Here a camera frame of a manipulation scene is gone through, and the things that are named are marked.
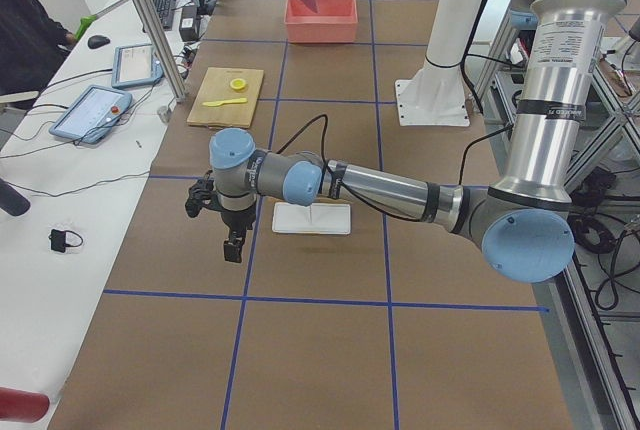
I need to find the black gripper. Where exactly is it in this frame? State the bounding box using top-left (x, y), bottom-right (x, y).
top-left (218, 193), bottom-right (256, 264)

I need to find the pink plastic bin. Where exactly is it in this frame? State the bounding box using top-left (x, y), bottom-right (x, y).
top-left (284, 0), bottom-right (358, 44)

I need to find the black power box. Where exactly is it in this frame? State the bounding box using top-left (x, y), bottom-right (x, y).
top-left (179, 5), bottom-right (201, 42)

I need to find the black keyboard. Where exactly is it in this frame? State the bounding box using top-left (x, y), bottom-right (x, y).
top-left (151, 0), bottom-right (177, 30)

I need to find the yellow plastic knife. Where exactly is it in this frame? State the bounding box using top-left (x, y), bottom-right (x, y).
top-left (201, 97), bottom-right (248, 108)

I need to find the bamboo cutting board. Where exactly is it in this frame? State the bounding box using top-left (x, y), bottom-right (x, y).
top-left (187, 67), bottom-right (265, 129)

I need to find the teach pendant near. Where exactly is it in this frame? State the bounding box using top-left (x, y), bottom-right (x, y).
top-left (49, 85), bottom-right (133, 145)

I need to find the teach pendant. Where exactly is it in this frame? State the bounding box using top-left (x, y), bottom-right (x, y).
top-left (111, 44), bottom-right (164, 89)
top-left (49, 85), bottom-right (133, 145)

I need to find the teach pendant far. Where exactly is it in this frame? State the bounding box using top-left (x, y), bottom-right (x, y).
top-left (111, 44), bottom-right (164, 89)

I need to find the black computer mouse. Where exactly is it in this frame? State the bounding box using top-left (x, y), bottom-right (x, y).
top-left (87, 35), bottom-right (111, 49)

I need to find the red cylinder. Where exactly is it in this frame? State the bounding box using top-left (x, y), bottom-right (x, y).
top-left (0, 387), bottom-right (50, 423)

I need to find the person in black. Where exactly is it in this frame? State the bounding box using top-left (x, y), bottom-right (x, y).
top-left (1, 0), bottom-right (77, 95)

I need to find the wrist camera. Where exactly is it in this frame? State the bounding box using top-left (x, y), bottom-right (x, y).
top-left (185, 170), bottom-right (221, 218)

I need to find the aluminium frame post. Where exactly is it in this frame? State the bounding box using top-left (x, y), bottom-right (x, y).
top-left (132, 0), bottom-right (186, 103)

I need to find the black clip with cable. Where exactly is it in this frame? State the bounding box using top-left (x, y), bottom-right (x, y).
top-left (49, 229), bottom-right (84, 253)

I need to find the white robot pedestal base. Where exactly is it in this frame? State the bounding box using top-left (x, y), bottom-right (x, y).
top-left (395, 0), bottom-right (483, 127)

